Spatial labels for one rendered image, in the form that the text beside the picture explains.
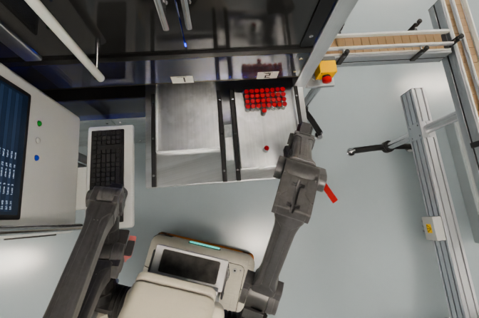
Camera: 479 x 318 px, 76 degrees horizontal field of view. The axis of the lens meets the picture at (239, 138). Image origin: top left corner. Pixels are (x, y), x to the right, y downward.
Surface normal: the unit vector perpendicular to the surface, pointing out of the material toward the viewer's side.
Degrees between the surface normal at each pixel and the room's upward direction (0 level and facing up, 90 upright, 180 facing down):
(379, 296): 0
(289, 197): 18
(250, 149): 0
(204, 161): 0
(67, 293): 41
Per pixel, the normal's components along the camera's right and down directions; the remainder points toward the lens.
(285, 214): -0.29, 0.53
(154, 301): 0.18, -0.82
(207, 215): 0.04, -0.25
